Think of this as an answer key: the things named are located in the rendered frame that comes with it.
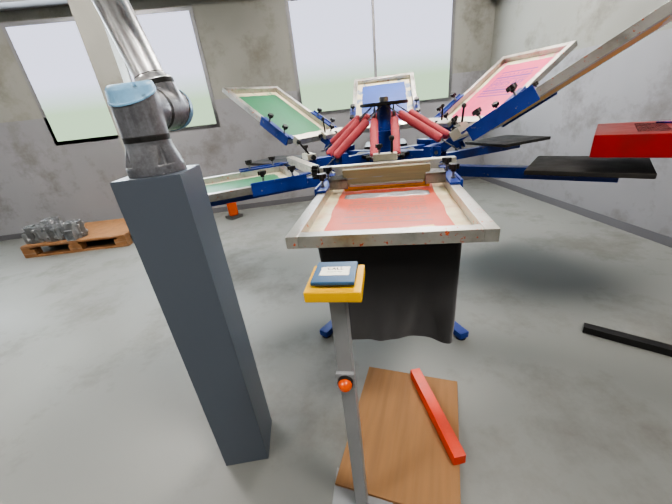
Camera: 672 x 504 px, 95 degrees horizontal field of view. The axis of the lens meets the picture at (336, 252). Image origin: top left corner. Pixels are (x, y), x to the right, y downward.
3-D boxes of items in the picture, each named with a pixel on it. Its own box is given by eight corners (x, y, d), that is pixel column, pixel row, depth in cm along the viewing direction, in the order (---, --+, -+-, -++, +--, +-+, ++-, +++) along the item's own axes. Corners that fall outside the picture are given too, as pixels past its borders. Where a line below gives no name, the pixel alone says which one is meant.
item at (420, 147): (456, 170, 173) (458, 148, 168) (320, 180, 186) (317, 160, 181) (435, 150, 246) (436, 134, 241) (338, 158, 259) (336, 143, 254)
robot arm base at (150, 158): (117, 181, 81) (101, 141, 77) (143, 171, 94) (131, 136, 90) (176, 173, 82) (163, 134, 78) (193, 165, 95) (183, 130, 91)
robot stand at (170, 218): (226, 466, 130) (108, 182, 79) (234, 426, 146) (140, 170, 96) (268, 458, 131) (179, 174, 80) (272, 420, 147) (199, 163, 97)
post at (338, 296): (393, 545, 101) (382, 302, 61) (328, 536, 105) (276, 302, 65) (392, 473, 121) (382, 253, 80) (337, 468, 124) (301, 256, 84)
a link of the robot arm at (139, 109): (109, 140, 79) (86, 80, 73) (143, 135, 91) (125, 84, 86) (153, 135, 78) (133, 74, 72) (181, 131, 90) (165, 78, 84)
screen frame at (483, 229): (499, 241, 81) (500, 228, 79) (286, 249, 91) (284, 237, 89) (446, 177, 151) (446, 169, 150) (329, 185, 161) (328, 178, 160)
